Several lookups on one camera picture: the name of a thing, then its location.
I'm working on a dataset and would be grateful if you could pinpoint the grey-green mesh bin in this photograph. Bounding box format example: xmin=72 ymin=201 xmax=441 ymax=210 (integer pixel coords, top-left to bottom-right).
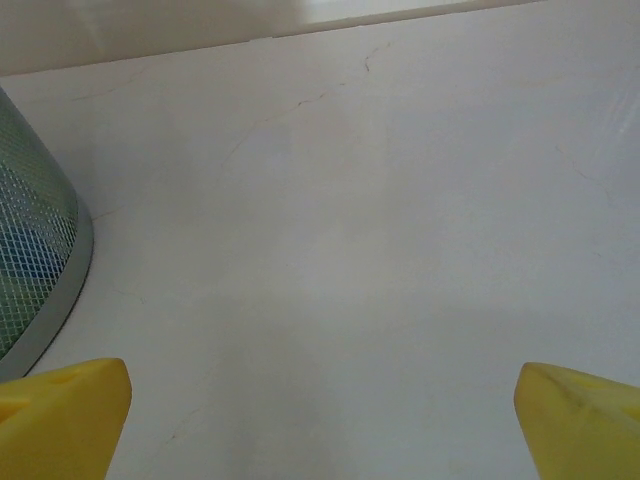
xmin=0 ymin=84 xmax=96 ymax=384

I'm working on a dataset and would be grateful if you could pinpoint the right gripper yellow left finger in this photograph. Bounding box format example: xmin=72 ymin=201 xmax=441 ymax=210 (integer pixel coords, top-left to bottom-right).
xmin=0 ymin=356 xmax=133 ymax=480

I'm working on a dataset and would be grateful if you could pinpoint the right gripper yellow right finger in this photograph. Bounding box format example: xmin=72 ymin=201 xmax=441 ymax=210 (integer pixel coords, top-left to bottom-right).
xmin=513 ymin=361 xmax=640 ymax=480

